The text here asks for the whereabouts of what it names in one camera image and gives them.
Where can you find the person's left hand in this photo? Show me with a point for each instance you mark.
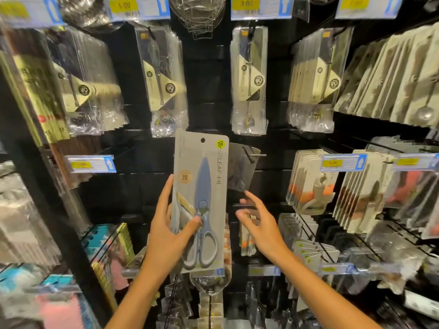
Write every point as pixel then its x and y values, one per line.
pixel 163 239

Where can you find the empty clear plastic sleeve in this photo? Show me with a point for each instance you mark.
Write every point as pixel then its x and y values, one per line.
pixel 240 171

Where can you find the blue yellow price tag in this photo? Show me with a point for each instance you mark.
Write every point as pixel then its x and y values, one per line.
pixel 368 6
pixel 137 6
pixel 343 163
pixel 264 270
pixel 262 6
pixel 415 162
pixel 91 164
pixel 27 10
pixel 338 269

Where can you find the black metal peg hook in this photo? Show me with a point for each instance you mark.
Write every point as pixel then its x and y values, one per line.
pixel 252 154

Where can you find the person's left thumb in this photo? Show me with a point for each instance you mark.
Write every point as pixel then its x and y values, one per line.
pixel 189 231

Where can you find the row of black tool packets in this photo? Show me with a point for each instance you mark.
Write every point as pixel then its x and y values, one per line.
pixel 267 308

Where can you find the stack of white cloth packets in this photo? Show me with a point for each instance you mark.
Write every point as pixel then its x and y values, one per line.
pixel 24 219

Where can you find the person's right thumb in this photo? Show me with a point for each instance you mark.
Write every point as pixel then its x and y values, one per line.
pixel 244 224

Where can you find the person's right forearm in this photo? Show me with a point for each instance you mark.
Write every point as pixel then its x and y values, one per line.
pixel 319 294

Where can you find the clear round plastic packet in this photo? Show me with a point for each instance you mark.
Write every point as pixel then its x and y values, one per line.
pixel 211 282

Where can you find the person's left forearm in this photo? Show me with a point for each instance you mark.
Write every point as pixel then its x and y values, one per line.
pixel 137 298

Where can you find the row of colourful sponge packets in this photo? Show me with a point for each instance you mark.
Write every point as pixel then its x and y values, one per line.
pixel 109 256

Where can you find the small orange tool packet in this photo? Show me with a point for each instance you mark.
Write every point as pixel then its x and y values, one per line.
pixel 247 244

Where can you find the row of clear orange tool packets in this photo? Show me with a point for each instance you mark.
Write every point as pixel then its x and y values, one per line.
pixel 415 198

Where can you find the person's right hand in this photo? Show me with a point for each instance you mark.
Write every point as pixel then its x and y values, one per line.
pixel 265 232

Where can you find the pink cloth packet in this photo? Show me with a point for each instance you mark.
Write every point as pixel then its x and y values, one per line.
pixel 60 313

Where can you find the row of chopstick packets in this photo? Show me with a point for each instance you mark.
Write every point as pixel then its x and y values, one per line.
pixel 34 89

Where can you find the row of orange peeler packets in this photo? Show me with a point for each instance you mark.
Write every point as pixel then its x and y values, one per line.
pixel 310 188

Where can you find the grey carded scissors package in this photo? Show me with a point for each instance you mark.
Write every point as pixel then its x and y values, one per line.
pixel 202 174

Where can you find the row of clear bagged tools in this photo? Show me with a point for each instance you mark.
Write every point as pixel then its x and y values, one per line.
pixel 394 250

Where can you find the row of clear cutlery packets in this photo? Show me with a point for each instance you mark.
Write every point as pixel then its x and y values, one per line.
pixel 164 82
pixel 317 78
pixel 249 82
pixel 92 85

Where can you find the row of silver utensil packets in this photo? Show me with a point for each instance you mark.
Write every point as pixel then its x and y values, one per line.
pixel 175 304

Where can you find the hanging metal strainers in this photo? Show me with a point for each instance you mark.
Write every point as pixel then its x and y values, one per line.
pixel 82 10

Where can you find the black shelf upright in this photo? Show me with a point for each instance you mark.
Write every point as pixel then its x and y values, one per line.
pixel 58 202

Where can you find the row of small white carded packets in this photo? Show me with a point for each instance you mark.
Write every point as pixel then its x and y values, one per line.
pixel 308 243

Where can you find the row of beige carded peelers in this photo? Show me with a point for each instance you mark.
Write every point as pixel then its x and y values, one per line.
pixel 363 198

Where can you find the row of beige spoon packets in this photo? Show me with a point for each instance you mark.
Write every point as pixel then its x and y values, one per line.
pixel 394 78

